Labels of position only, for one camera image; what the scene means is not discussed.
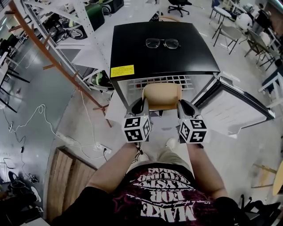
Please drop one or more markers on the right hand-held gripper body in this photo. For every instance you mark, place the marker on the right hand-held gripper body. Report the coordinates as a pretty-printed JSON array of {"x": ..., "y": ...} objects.
[{"x": 193, "y": 131}]

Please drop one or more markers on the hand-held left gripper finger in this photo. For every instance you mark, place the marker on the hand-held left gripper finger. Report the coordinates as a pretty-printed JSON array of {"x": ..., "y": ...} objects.
[
  {"x": 133, "y": 106},
  {"x": 146, "y": 107}
]

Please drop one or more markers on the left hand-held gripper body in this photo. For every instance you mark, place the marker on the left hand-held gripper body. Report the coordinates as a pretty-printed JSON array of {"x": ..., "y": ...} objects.
[{"x": 136, "y": 129}]

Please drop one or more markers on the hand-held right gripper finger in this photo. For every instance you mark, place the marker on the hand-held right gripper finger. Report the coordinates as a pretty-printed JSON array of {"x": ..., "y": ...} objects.
[
  {"x": 192, "y": 108},
  {"x": 181, "y": 109}
]

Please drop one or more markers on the beige plastic container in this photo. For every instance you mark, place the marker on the beige plastic container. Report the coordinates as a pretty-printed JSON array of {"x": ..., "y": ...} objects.
[{"x": 162, "y": 96}]

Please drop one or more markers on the black mini fridge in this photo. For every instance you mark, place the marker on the black mini fridge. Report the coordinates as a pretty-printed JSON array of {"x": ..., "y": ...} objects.
[{"x": 163, "y": 59}]

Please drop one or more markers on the person's right forearm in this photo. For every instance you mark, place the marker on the person's right forearm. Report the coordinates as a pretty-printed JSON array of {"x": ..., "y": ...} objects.
[{"x": 204, "y": 170}]

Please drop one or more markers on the person's left forearm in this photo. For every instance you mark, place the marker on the person's left forearm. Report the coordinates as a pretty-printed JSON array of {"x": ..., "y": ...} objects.
[{"x": 110, "y": 170}]

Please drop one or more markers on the person's white shoe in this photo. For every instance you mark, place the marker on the person's white shoe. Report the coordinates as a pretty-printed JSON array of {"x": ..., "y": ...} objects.
[{"x": 171, "y": 144}]

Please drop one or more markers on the beige shorts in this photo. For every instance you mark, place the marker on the beige shorts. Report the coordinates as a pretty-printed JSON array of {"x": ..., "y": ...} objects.
[{"x": 172, "y": 157}]

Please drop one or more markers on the yellow warning sticker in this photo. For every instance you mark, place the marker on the yellow warning sticker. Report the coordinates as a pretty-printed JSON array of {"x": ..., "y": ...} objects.
[{"x": 122, "y": 70}]

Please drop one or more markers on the short white power strip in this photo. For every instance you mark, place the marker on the short white power strip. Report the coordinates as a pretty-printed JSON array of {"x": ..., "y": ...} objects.
[{"x": 102, "y": 149}]

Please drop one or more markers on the green and black helmet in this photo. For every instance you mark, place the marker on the green and black helmet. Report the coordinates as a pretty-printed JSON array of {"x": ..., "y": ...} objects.
[{"x": 100, "y": 80}]

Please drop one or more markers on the black-framed eyeglasses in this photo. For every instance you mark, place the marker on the black-framed eyeglasses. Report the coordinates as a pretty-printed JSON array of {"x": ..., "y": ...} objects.
[{"x": 162, "y": 43}]

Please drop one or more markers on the long white power strip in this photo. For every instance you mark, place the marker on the long white power strip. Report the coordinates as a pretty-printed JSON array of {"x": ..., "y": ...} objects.
[{"x": 66, "y": 138}]

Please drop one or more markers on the black printed t-shirt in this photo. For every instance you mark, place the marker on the black printed t-shirt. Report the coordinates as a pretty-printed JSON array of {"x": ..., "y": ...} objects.
[{"x": 159, "y": 198}]

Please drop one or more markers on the grey folding chair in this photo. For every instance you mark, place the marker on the grey folding chair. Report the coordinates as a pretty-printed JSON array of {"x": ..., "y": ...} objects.
[{"x": 231, "y": 34}]

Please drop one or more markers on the wooden floor panels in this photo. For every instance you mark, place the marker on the wooden floor panels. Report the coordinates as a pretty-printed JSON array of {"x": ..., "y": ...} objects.
[{"x": 64, "y": 178}]

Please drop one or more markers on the white metal shelving rack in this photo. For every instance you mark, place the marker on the white metal shelving rack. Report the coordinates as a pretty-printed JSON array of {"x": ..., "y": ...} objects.
[{"x": 88, "y": 28}]

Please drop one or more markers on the curved wooden chair back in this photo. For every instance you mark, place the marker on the curved wooden chair back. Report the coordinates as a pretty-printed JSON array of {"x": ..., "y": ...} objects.
[{"x": 169, "y": 18}]

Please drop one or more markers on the light wooden stool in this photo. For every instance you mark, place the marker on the light wooden stool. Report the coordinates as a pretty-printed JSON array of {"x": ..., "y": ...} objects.
[{"x": 277, "y": 178}]

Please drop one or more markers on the dark green bin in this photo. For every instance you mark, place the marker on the dark green bin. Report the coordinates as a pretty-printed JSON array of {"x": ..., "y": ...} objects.
[{"x": 95, "y": 15}]

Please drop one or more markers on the white round table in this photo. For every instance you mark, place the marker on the white round table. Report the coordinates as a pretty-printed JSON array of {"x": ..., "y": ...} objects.
[{"x": 222, "y": 12}]

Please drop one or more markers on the orange wooden rack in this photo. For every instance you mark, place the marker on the orange wooden rack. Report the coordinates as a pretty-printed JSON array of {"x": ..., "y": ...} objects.
[{"x": 47, "y": 51}]

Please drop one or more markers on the black chair base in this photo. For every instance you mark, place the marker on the black chair base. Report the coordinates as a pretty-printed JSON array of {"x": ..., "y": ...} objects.
[{"x": 261, "y": 208}]

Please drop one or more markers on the black office chair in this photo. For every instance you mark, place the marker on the black office chair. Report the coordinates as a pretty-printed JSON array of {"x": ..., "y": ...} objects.
[{"x": 179, "y": 5}]

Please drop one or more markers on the white table frame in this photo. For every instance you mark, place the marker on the white table frame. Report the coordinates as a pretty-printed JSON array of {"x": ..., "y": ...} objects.
[{"x": 273, "y": 85}]

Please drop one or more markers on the black metal table frame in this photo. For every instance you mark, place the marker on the black metal table frame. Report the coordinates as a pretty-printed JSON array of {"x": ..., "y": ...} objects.
[{"x": 11, "y": 75}]

